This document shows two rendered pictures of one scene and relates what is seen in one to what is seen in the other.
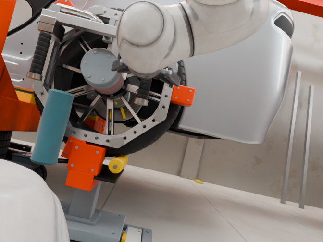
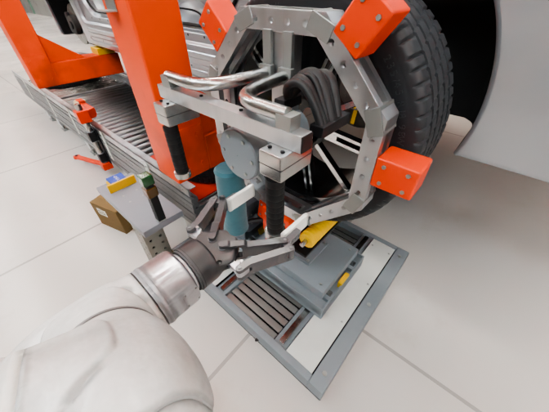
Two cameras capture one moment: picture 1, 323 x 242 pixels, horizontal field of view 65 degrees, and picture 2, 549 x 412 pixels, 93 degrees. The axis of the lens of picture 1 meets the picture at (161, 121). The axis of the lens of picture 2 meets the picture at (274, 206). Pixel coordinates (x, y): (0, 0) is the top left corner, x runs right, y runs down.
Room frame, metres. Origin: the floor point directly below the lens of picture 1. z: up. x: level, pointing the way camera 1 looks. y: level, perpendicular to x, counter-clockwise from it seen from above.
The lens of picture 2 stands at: (0.51, -0.19, 1.16)
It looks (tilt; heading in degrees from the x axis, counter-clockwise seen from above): 41 degrees down; 43
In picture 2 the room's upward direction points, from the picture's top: straight up
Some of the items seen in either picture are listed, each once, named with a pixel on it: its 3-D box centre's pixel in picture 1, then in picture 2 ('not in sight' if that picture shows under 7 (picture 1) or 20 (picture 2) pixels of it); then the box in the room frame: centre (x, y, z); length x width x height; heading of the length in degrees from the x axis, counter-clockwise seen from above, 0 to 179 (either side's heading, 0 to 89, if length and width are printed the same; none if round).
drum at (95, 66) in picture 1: (104, 73); (266, 140); (0.95, 0.25, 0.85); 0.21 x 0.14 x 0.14; 2
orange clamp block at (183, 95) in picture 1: (181, 95); (399, 172); (1.04, -0.06, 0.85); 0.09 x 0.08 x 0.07; 92
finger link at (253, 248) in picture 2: (161, 75); (254, 248); (0.70, 0.03, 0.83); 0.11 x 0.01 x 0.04; 141
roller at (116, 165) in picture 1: (119, 162); (326, 221); (1.13, 0.14, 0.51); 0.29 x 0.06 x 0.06; 2
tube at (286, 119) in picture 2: not in sight; (286, 74); (0.91, 0.15, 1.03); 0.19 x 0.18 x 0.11; 2
